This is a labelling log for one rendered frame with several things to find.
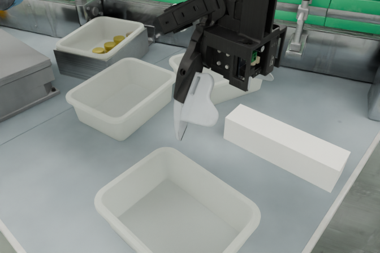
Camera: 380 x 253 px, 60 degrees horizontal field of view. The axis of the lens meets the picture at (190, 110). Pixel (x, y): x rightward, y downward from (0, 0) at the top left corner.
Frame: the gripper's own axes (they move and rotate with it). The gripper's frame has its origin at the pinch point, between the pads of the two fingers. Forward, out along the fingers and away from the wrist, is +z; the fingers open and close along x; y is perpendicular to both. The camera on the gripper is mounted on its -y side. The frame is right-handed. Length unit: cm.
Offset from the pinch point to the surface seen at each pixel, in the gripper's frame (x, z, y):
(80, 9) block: 21, 9, -69
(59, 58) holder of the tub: 6, 16, -58
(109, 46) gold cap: 18, 15, -52
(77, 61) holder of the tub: 8, 15, -52
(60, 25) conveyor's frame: 17, 16, -78
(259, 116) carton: 20.6, 15.3, -3.2
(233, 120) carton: 15.9, 15.3, -6.5
